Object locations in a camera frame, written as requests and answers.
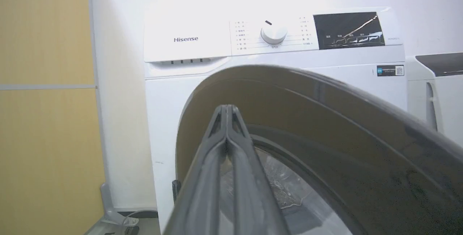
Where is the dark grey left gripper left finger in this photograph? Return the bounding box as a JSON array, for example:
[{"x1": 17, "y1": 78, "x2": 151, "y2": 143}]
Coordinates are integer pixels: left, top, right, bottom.
[{"x1": 163, "y1": 105, "x2": 228, "y2": 235}]

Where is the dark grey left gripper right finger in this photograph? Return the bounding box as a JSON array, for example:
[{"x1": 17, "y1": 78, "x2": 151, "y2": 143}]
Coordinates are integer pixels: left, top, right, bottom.
[{"x1": 226, "y1": 105, "x2": 290, "y2": 235}]

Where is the round dark washing machine door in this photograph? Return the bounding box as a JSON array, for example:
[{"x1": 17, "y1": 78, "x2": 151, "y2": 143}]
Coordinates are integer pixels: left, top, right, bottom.
[{"x1": 175, "y1": 64, "x2": 463, "y2": 235}]

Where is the white Hisense washing machine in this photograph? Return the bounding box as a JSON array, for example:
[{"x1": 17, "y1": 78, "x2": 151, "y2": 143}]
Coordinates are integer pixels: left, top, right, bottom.
[{"x1": 143, "y1": 8, "x2": 408, "y2": 232}]

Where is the black washing machine display panel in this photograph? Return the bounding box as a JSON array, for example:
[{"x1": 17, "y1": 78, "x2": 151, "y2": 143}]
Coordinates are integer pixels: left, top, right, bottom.
[{"x1": 313, "y1": 12, "x2": 385, "y2": 50}]

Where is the grey metal partition foot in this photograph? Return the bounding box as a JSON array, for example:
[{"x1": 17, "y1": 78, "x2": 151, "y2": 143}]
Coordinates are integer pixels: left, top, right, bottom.
[{"x1": 100, "y1": 183, "x2": 140, "y2": 235}]

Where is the white detergent drawer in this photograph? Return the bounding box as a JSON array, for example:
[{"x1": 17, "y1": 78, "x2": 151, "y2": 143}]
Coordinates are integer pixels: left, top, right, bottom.
[{"x1": 144, "y1": 22, "x2": 232, "y2": 63}]

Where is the white round program dial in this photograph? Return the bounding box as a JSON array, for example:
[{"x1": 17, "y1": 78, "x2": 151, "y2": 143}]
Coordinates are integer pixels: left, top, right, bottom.
[{"x1": 261, "y1": 20, "x2": 288, "y2": 45}]

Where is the yellow wooden partition panel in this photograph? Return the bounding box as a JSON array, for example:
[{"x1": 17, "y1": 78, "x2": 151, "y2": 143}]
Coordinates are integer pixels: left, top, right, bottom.
[{"x1": 0, "y1": 0, "x2": 106, "y2": 235}]

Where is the black QR code sticker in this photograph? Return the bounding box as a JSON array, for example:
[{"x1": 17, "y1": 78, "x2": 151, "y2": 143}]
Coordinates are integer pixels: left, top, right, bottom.
[{"x1": 377, "y1": 65, "x2": 404, "y2": 77}]

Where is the white appliance with grey top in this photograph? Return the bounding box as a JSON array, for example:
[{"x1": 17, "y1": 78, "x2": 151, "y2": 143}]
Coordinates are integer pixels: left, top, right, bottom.
[{"x1": 406, "y1": 52, "x2": 463, "y2": 146}]

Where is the grey floor cable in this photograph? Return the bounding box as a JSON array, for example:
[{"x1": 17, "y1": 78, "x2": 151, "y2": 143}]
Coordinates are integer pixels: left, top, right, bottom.
[{"x1": 122, "y1": 210, "x2": 158, "y2": 226}]

